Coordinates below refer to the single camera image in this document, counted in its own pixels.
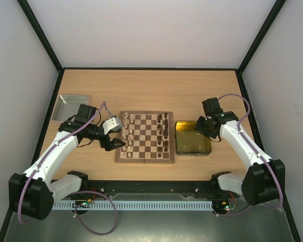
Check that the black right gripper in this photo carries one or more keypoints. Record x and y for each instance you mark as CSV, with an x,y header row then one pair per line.
x,y
200,125

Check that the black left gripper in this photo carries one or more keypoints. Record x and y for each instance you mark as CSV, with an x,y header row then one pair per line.
x,y
104,144

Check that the gold green metal tin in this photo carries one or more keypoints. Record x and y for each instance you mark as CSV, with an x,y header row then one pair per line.
x,y
189,142

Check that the wooden chess board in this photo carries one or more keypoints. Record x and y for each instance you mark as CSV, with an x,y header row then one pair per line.
x,y
148,137

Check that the silver metal tin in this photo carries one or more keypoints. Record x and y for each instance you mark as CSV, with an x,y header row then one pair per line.
x,y
67,105

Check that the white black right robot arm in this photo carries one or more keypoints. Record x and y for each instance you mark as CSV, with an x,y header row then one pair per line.
x,y
265,177

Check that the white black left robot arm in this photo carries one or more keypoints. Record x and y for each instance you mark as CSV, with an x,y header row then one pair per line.
x,y
33,193

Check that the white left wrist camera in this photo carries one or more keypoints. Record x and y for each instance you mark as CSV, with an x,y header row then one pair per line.
x,y
112,125

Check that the black metal base rail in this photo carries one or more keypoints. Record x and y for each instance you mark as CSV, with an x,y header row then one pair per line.
x,y
197,189

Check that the black cage frame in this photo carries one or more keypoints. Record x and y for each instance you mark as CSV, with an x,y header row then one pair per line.
x,y
28,12

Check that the light blue slotted cable duct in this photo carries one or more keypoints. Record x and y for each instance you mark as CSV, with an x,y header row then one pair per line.
x,y
135,205

